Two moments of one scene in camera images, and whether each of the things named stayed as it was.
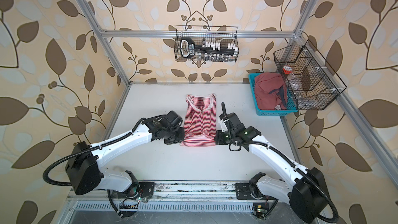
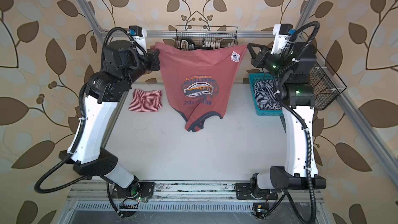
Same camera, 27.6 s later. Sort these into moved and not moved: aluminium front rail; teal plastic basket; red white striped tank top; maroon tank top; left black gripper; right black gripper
Moved: right black gripper; red white striped tank top; maroon tank top; left black gripper
Not moved: aluminium front rail; teal plastic basket
